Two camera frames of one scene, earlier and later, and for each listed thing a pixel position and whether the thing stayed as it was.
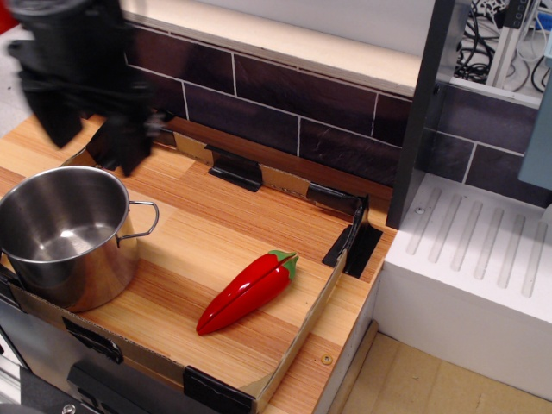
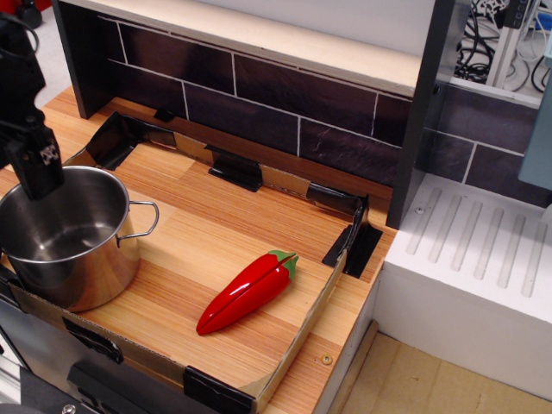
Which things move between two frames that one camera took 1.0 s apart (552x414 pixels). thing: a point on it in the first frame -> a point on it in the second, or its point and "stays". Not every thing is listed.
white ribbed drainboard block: x=468 y=276 stays
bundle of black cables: x=475 y=52 stays
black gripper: x=64 y=78 -> x=31 y=147
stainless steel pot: x=64 y=231 stays
